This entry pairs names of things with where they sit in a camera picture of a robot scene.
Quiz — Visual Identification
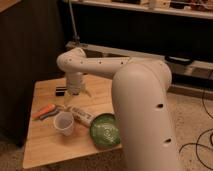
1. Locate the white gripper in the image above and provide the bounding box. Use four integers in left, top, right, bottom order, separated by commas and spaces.
64, 72, 92, 104

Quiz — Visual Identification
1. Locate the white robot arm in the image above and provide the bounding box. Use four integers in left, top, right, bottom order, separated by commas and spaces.
57, 48, 182, 171

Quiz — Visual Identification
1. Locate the metal pole stand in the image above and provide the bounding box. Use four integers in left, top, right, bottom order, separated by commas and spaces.
68, 0, 80, 45

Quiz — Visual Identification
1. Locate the black rectangular box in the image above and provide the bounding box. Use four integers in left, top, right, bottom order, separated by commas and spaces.
55, 87, 67, 96

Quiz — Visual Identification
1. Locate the clear plastic cup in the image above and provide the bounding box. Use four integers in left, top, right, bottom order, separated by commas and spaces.
53, 112, 74, 136

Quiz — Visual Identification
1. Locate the wooden table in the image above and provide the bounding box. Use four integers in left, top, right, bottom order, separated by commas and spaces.
23, 75, 113, 169

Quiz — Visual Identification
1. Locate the green round bowl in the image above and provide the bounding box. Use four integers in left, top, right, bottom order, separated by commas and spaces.
89, 113, 120, 149

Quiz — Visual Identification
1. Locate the dark cabinet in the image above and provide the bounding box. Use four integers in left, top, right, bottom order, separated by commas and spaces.
0, 0, 65, 146

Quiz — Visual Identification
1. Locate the grey metal beam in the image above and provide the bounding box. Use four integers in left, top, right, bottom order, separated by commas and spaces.
66, 41, 213, 79

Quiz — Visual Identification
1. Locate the wooden shelf with clutter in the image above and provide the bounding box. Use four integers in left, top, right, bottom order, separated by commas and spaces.
62, 0, 213, 20

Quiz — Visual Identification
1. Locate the orange handled tool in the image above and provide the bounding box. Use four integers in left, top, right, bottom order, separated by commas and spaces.
32, 104, 59, 120

